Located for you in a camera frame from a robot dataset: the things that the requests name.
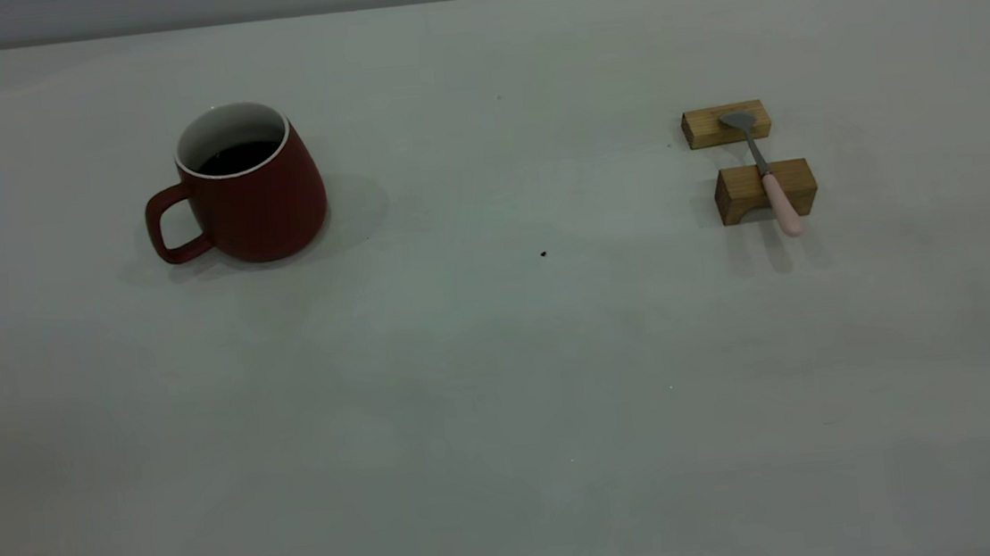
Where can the arched wooden block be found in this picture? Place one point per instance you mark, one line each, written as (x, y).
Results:
(738, 189)

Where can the red ceramic cup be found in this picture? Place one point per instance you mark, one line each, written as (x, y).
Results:
(264, 204)

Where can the flat wooden block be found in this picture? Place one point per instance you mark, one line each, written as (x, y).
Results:
(701, 127)

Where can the dark coffee liquid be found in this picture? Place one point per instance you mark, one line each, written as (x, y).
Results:
(238, 158)

